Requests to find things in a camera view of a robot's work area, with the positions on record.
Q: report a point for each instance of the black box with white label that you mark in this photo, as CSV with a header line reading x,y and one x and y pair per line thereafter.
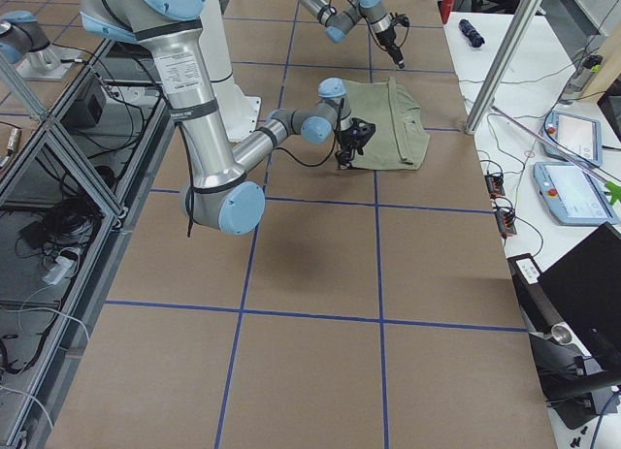
x,y
539,310

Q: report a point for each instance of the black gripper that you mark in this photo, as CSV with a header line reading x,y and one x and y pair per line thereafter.
x,y
347,140
390,42

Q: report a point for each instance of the dark blue folded umbrella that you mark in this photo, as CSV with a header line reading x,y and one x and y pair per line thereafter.
x,y
471,34

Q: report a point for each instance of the teach pendant tablet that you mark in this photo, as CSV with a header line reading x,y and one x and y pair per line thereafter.
x,y
571,196
579,135

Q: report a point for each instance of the white power adapter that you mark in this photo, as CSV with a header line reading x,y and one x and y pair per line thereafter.
x,y
59,269

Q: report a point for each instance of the upper teach pendant tablet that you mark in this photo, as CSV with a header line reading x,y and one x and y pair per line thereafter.
x,y
579,135

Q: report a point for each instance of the upper orange black circuit board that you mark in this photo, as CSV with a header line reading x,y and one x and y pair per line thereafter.
x,y
495,185

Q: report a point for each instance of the aluminium frame post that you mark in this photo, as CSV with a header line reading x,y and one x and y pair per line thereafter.
x,y
518,26

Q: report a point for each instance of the orange black circuit board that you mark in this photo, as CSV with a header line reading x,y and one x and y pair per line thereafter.
x,y
505,219
495,185

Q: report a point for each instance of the green star-shaped marker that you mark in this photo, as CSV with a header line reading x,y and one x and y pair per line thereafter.
x,y
614,191

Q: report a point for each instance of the aluminium frame rail structure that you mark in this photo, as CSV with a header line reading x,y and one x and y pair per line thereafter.
x,y
76,192

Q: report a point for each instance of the black box under frame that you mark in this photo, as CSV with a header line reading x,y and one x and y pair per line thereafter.
x,y
87,109

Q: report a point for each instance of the black monitor screen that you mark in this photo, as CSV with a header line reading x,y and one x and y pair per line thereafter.
x,y
584,287

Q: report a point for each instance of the olive green long-sleeve shirt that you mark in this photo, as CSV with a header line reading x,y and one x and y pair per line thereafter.
x,y
400,141

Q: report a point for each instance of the silver blue background robot arm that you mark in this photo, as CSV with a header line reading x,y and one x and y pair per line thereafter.
x,y
26,46

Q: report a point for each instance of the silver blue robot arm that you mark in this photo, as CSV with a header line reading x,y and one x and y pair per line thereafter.
x,y
218,194
339,17

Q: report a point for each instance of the small silver metal cup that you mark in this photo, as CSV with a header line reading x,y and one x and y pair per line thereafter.
x,y
561,334

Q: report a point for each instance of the lower teach pendant tablet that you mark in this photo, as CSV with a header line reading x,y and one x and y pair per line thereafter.
x,y
571,196

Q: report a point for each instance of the lower orange black circuit board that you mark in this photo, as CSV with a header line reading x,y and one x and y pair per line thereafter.
x,y
505,219

